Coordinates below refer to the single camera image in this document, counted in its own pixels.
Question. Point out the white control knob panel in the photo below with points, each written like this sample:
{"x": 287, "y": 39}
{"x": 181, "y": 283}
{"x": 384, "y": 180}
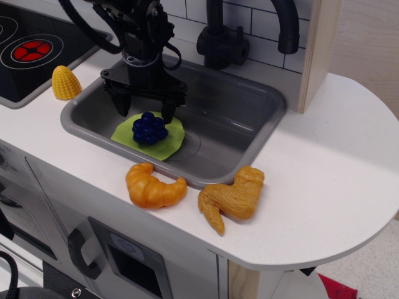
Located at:
{"x": 13, "y": 165}

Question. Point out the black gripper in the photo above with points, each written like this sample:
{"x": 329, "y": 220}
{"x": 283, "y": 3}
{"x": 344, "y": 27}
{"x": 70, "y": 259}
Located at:
{"x": 126, "y": 79}

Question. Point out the black toy faucet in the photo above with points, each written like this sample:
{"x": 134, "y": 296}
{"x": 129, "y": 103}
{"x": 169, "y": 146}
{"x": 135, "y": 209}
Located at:
{"x": 220, "y": 48}

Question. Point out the blue toy blueberry cluster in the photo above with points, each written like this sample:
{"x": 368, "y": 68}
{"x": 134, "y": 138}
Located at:
{"x": 149, "y": 129}

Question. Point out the orange toy croissant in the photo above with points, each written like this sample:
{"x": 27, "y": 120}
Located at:
{"x": 147, "y": 191}

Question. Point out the wooden side post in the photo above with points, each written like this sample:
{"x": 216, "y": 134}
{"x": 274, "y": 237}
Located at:
{"x": 318, "y": 53}

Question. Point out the black oven door handle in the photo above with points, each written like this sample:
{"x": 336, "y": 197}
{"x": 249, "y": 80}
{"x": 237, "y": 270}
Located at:
{"x": 75, "y": 243}

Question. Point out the toy fried chicken wing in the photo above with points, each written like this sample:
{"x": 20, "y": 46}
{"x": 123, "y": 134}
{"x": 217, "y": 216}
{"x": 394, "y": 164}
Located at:
{"x": 238, "y": 200}

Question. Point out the grey plastic sink basin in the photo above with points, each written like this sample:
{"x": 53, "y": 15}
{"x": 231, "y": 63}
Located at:
{"x": 226, "y": 121}

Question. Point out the red cloth piece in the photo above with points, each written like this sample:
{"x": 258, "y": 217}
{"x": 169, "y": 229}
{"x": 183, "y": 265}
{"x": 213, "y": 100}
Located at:
{"x": 337, "y": 290}

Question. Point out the yellow toy corn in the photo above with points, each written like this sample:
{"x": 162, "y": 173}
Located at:
{"x": 65, "y": 84}

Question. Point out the black toy stovetop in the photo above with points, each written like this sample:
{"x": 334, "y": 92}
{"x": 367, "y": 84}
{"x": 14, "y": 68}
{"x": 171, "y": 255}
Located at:
{"x": 32, "y": 46}

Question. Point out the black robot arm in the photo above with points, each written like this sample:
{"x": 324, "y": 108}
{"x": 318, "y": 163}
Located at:
{"x": 143, "y": 31}

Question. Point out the green paper plate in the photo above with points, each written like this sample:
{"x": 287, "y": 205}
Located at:
{"x": 162, "y": 150}

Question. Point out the white toy oven door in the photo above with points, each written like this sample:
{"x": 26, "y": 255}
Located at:
{"x": 139, "y": 255}

